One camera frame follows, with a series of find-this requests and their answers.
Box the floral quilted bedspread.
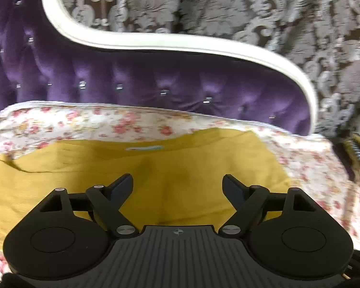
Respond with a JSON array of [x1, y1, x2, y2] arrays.
[[0, 100, 360, 286]]

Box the purple tufted headboard white frame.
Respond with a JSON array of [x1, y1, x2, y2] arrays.
[[0, 0, 317, 135]]

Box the brown silver damask curtain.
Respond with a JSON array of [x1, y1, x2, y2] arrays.
[[62, 0, 360, 137]]

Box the mustard yellow knit sweater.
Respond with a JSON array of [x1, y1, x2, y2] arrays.
[[0, 128, 291, 248]]

